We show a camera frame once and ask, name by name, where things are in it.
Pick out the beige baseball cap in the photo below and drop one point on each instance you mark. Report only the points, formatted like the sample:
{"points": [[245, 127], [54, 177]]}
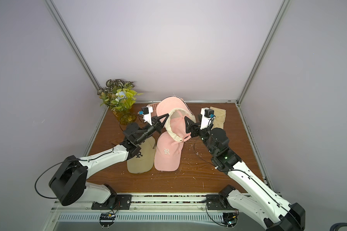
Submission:
{"points": [[144, 161]]}

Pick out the artificial plant bouquet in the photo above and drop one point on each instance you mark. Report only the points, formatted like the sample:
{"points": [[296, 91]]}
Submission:
{"points": [[118, 95]]}

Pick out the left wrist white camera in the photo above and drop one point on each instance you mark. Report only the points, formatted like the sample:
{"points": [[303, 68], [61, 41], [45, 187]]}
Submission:
{"points": [[146, 112]]}

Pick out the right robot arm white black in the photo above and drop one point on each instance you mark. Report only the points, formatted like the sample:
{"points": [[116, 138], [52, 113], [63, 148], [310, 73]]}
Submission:
{"points": [[261, 204]]}

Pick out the aluminium front rail frame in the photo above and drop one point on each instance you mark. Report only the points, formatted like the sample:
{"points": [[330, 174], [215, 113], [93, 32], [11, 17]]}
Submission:
{"points": [[149, 212]]}

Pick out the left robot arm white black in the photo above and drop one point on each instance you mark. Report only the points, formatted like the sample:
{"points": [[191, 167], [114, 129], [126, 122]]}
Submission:
{"points": [[70, 184]]}

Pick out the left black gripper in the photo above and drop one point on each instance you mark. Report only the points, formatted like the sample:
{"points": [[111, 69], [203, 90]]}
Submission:
{"points": [[155, 126]]}

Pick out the cream fabric glove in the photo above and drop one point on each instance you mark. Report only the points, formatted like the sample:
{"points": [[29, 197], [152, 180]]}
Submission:
{"points": [[220, 117]]}

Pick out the pink plastic basket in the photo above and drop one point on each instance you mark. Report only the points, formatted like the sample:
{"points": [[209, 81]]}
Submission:
{"points": [[154, 107]]}

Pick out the amber glass vase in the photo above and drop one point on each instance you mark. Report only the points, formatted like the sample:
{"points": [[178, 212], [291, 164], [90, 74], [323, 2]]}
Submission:
{"points": [[125, 117]]}

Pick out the pink baseball cap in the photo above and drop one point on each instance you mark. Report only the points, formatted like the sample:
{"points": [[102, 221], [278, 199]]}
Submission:
{"points": [[168, 153]]}

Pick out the left small circuit board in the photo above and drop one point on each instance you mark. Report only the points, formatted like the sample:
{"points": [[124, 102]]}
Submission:
{"points": [[107, 219]]}

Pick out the right small circuit board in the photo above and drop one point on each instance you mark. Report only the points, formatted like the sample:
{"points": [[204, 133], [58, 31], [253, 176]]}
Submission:
{"points": [[230, 219]]}

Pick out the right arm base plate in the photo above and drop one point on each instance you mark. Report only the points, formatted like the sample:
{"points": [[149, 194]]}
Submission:
{"points": [[220, 202]]}

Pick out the small circuit board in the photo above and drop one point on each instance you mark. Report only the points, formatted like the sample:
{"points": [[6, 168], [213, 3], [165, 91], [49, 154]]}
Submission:
{"points": [[230, 219], [107, 219]]}

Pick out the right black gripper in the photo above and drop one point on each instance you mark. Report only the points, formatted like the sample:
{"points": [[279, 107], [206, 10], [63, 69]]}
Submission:
{"points": [[195, 129]]}

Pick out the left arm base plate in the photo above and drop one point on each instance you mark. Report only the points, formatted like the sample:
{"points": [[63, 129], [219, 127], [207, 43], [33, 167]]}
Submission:
{"points": [[114, 202]]}

